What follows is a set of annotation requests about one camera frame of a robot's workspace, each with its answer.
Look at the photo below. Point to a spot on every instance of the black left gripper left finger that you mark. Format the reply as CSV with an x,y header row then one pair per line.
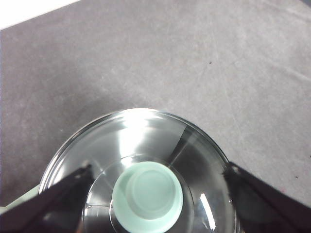
x,y
43,211

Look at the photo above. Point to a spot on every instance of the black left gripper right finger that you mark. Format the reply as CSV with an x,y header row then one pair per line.
x,y
267,208

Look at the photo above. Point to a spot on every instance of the glass lid with green knob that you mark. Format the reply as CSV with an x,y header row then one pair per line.
x,y
148,191

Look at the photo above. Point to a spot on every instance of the green breakfast maker base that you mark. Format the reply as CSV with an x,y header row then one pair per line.
x,y
23,199

